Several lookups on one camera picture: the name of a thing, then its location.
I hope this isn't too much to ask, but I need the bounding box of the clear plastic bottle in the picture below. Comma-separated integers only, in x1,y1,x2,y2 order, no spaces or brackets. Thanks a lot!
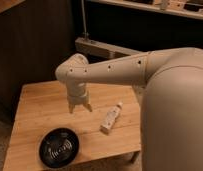
100,102,123,134

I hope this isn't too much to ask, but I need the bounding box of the wooden table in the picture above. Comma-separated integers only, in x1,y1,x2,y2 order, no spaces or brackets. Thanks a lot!
3,81,141,171

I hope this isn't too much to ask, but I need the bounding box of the grey metal beam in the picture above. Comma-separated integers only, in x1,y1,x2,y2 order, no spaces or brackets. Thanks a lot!
75,37,139,59

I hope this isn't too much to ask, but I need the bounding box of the metal vertical pole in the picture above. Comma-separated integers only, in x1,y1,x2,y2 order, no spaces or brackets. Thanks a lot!
81,0,89,41

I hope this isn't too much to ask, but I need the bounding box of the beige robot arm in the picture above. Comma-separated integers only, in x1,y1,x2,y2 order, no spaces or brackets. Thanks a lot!
55,47,203,171

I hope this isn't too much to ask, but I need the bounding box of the wooden background shelf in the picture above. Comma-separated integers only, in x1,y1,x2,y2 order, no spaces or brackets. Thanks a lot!
90,0,203,20

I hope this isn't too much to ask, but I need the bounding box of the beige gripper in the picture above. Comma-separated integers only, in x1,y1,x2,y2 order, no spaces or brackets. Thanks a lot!
67,83,92,114

